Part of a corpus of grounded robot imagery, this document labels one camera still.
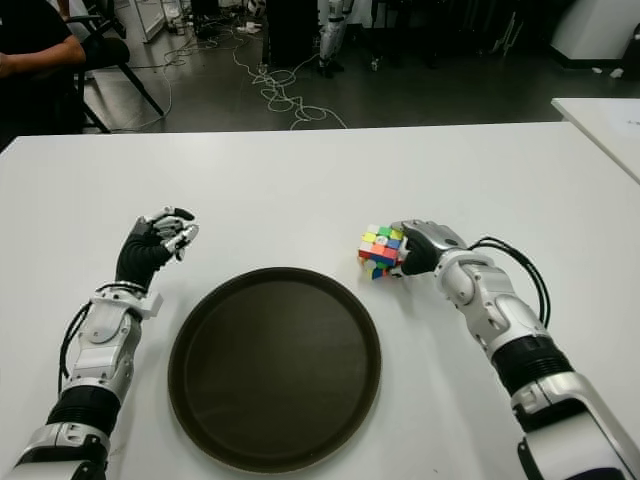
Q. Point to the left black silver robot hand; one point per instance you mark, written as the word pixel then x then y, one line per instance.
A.
pixel 137 255

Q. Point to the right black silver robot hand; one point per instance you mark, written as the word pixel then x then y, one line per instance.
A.
pixel 425 245

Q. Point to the multicolour Rubik's cube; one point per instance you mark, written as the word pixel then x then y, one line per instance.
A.
pixel 381 250

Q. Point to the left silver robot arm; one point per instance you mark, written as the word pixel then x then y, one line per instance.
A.
pixel 100 345

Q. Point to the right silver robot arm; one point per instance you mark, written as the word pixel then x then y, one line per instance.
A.
pixel 510 315

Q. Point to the dark brown round plate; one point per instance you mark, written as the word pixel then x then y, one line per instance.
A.
pixel 275 370

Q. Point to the small floor object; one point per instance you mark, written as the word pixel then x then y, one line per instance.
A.
pixel 376 64

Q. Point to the black chair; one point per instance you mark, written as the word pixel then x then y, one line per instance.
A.
pixel 107 50

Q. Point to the white side table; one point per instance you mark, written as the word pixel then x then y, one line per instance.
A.
pixel 605 130

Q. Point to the seated person in black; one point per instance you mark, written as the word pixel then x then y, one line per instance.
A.
pixel 30 65

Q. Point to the folded metal stand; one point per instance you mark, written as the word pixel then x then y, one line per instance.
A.
pixel 506 35

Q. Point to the silver humanoid robot legs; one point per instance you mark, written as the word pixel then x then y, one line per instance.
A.
pixel 330 35

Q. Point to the white board panel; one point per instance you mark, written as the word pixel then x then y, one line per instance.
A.
pixel 152 20

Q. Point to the white floor debris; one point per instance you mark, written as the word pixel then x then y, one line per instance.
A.
pixel 607 72

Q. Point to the white power strip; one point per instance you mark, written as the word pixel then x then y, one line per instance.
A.
pixel 247 26

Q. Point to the white cabinet with black base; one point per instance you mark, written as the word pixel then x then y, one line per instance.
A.
pixel 595 30

